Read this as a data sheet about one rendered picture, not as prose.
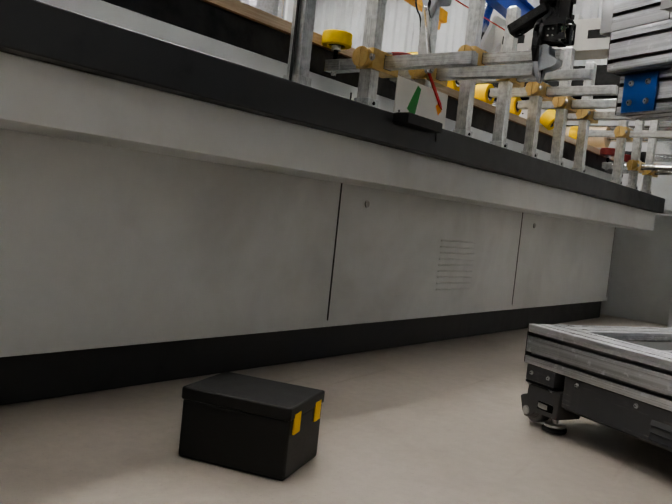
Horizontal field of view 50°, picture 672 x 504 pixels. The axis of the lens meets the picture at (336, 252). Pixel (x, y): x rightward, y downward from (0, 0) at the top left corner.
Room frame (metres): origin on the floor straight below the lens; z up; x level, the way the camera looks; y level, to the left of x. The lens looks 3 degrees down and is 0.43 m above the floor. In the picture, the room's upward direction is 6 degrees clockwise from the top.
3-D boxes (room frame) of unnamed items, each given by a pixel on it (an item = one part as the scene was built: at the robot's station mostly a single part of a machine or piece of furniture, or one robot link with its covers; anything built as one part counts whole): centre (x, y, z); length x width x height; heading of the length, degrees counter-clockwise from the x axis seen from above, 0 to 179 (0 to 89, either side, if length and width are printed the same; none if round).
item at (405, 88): (1.97, -0.19, 0.75); 0.26 x 0.01 x 0.10; 142
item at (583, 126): (2.99, -0.96, 0.92); 0.04 x 0.04 x 0.48; 52
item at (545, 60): (1.82, -0.47, 0.86); 0.06 x 0.03 x 0.09; 52
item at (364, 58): (1.83, -0.05, 0.82); 0.14 x 0.06 x 0.05; 142
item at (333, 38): (1.93, 0.06, 0.85); 0.08 x 0.08 x 0.11
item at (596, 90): (2.62, -0.69, 0.95); 0.50 x 0.04 x 0.04; 52
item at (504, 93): (2.40, -0.50, 0.93); 0.04 x 0.04 x 0.48; 52
